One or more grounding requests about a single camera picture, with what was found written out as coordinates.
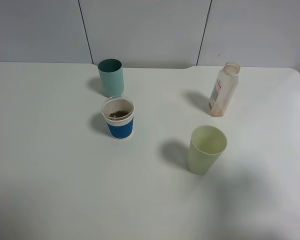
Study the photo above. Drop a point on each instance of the blue sleeved paper cup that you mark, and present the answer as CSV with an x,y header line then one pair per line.
x,y
118,112

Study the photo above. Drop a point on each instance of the teal plastic cup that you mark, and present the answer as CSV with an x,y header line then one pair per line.
x,y
111,75

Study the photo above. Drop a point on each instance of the clear plastic drink bottle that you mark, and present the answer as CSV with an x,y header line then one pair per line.
x,y
223,90

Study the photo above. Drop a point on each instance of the light green plastic cup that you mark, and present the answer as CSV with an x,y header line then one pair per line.
x,y
207,143

